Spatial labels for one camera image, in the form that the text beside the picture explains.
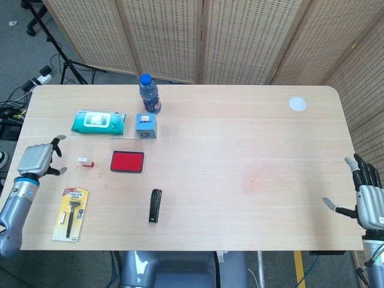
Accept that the black stapler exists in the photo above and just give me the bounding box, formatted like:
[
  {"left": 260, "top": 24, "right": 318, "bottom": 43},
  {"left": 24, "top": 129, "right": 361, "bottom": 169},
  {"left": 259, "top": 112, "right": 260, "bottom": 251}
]
[{"left": 148, "top": 188, "right": 164, "bottom": 223}]

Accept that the grey metal table leg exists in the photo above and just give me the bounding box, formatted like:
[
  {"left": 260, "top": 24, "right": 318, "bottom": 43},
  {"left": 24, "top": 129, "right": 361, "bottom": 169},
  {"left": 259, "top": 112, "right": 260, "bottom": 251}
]
[{"left": 256, "top": 251, "right": 265, "bottom": 288}]

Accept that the grey blue robot torso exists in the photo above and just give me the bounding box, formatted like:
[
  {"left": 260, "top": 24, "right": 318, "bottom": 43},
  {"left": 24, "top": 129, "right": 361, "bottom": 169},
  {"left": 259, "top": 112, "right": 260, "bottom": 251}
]
[{"left": 119, "top": 250, "right": 250, "bottom": 288}]

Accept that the red ink pad tray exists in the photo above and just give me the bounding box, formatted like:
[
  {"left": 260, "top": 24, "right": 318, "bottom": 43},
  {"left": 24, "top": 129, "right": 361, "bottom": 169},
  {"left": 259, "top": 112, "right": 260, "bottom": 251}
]
[{"left": 110, "top": 149, "right": 146, "bottom": 174}]

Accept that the clear ink pad lid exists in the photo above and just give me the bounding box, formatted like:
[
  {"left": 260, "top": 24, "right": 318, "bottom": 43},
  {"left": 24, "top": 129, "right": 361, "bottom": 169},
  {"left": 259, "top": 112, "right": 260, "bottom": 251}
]
[{"left": 109, "top": 137, "right": 145, "bottom": 152}]

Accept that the white power strip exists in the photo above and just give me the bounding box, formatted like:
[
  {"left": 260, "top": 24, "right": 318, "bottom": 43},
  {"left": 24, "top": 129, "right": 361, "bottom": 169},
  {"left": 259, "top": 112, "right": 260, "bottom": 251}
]
[{"left": 31, "top": 73, "right": 52, "bottom": 86}]

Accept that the blue capped drink bottle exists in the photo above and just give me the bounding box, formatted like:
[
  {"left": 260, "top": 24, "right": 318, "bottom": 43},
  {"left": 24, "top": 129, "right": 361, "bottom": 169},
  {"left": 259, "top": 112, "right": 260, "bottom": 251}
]
[{"left": 139, "top": 73, "right": 163, "bottom": 114}]

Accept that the green wet wipes pack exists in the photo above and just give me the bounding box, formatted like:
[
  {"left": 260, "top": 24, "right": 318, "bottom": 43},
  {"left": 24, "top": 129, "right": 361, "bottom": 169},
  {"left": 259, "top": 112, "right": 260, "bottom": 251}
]
[{"left": 71, "top": 109, "right": 127, "bottom": 135}]

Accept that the wooden perforated folding screen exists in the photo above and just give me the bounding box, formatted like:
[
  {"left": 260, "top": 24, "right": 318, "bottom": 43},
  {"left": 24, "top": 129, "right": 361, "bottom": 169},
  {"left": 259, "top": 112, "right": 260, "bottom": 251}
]
[{"left": 41, "top": 0, "right": 384, "bottom": 196}]

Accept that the razor in yellow package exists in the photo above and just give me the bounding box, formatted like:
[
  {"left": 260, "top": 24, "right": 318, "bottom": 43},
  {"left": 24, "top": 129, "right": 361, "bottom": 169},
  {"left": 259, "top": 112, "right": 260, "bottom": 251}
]
[{"left": 52, "top": 187, "right": 90, "bottom": 242}]

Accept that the black office chair base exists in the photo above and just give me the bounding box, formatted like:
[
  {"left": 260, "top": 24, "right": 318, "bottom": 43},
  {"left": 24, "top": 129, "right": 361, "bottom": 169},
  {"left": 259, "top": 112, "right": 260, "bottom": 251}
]
[{"left": 26, "top": 0, "right": 49, "bottom": 37}]

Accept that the blue cable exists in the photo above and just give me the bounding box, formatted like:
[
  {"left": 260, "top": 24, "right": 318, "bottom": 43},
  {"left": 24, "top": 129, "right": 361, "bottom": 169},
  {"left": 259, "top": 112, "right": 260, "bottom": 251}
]
[{"left": 308, "top": 254, "right": 319, "bottom": 288}]

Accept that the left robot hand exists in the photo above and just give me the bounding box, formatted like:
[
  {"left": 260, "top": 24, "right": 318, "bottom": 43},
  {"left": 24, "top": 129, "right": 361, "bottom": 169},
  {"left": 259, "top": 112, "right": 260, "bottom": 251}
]
[{"left": 17, "top": 134, "right": 67, "bottom": 178}]

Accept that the black tripod stand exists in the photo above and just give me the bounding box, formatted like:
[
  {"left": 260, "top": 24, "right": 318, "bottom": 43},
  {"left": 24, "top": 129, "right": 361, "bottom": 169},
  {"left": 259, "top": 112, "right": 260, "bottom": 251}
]
[{"left": 20, "top": 0, "right": 107, "bottom": 85}]

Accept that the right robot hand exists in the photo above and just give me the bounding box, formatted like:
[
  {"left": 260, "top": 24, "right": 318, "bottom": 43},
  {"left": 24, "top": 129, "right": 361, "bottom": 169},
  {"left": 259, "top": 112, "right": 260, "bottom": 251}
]
[{"left": 323, "top": 154, "right": 384, "bottom": 232}]

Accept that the black floor cable tangle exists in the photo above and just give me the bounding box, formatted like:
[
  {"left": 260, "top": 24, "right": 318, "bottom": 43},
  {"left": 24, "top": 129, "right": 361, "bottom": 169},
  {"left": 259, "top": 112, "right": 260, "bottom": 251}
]
[{"left": 0, "top": 85, "right": 32, "bottom": 142}]

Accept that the small blue cardboard box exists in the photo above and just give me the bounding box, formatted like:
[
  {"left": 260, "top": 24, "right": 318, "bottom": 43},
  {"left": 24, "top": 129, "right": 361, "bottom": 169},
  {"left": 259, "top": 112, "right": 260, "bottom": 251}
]
[{"left": 135, "top": 112, "right": 158, "bottom": 140}]

